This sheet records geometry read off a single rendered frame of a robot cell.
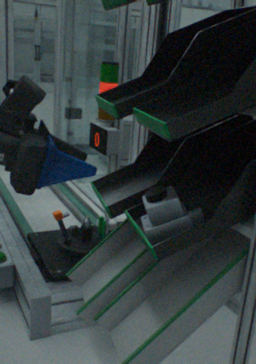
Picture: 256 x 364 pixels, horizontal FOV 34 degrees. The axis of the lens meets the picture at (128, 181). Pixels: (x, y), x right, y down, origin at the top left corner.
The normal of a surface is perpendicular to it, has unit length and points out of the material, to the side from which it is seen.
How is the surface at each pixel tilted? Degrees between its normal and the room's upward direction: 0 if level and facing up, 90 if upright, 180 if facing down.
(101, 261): 90
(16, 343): 0
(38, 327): 90
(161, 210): 94
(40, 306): 90
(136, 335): 45
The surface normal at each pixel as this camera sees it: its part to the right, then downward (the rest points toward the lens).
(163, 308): -0.62, -0.67
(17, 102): 0.25, 0.30
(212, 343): 0.07, -0.95
